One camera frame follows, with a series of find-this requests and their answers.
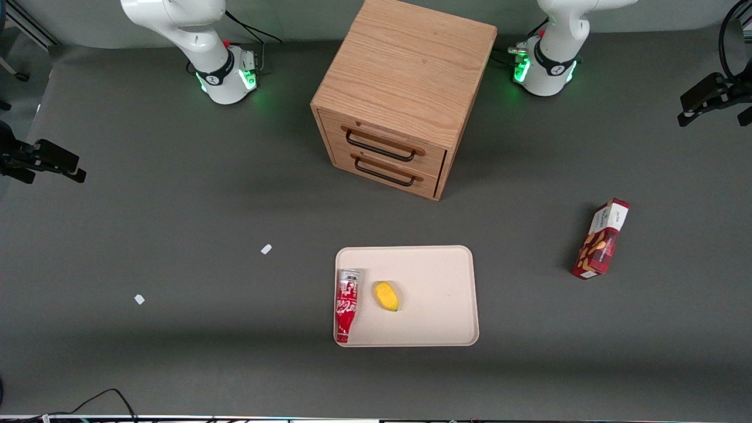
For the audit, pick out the red cookie box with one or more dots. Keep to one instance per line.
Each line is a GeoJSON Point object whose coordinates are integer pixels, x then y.
{"type": "Point", "coordinates": [600, 241]}

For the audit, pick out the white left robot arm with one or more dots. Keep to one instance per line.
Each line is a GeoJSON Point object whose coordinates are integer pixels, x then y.
{"type": "Point", "coordinates": [558, 41]}

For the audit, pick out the beige plastic tray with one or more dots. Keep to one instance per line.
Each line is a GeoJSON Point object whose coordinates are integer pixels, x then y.
{"type": "Point", "coordinates": [435, 294]}

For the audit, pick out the yellow lemon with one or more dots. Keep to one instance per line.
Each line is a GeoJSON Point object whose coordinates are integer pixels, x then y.
{"type": "Point", "coordinates": [386, 296]}

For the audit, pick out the red soda can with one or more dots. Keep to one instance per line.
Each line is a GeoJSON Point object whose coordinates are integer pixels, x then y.
{"type": "Point", "coordinates": [346, 302]}

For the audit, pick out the wooden two-drawer cabinet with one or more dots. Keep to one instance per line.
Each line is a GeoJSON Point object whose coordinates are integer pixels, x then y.
{"type": "Point", "coordinates": [405, 76]}

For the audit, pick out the black caster wheel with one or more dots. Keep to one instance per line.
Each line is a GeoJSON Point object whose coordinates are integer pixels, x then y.
{"type": "Point", "coordinates": [22, 76]}

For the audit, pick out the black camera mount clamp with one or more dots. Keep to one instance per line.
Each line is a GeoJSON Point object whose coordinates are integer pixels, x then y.
{"type": "Point", "coordinates": [47, 157]}

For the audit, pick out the aluminium frame rail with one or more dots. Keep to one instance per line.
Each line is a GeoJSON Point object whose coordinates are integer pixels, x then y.
{"type": "Point", "coordinates": [29, 23]}

